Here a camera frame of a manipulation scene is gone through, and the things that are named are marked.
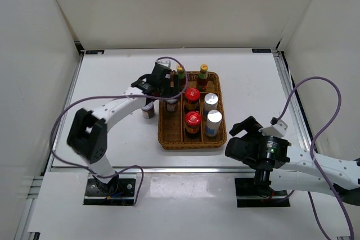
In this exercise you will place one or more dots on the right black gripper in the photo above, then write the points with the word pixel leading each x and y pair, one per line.
pixel 250 125

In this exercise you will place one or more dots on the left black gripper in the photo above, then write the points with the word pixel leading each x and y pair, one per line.
pixel 171 90

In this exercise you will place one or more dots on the yellow-cap sauce bottle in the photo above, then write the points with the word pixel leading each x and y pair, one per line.
pixel 181 77
pixel 202 78

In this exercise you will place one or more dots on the grey-lid spice jar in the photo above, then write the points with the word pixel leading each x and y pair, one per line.
pixel 171 105
pixel 148 111

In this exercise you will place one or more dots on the red-lid sauce jar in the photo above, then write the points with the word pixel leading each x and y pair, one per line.
pixel 192 97
pixel 193 123

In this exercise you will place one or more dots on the silver-cap white bottle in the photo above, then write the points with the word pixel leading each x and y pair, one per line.
pixel 213 122
pixel 210 103

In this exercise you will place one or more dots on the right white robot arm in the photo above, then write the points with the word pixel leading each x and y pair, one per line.
pixel 280 165

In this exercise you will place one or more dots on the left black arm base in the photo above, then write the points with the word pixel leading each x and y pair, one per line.
pixel 123 195

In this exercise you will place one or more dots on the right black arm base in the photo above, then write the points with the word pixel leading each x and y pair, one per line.
pixel 250 196

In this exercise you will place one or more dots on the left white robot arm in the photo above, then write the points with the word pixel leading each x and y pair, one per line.
pixel 88 133

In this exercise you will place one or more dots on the brown wicker divided basket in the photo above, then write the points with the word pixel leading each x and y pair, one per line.
pixel 172 128

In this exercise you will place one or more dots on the right black corner label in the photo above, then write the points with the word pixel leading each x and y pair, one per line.
pixel 261 50

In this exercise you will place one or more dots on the black corner label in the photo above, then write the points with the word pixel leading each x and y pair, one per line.
pixel 261 50
pixel 94 52

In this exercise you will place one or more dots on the left black corner label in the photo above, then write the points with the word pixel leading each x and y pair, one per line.
pixel 94 52

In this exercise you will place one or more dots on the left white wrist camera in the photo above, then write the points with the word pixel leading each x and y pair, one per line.
pixel 165 62

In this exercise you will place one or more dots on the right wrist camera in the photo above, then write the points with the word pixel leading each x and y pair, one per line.
pixel 278 128

